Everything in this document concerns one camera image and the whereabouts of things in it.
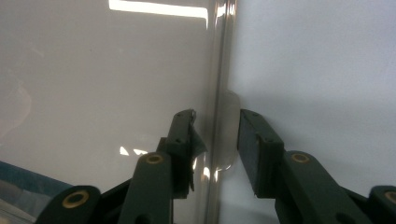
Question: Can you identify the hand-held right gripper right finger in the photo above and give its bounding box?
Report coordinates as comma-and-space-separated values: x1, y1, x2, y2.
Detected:
236, 108, 373, 224

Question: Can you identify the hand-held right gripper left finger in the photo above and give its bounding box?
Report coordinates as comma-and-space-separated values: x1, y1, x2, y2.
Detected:
117, 108, 208, 224

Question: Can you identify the translucent box lid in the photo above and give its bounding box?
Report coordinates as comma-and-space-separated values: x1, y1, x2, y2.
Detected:
0, 0, 242, 224

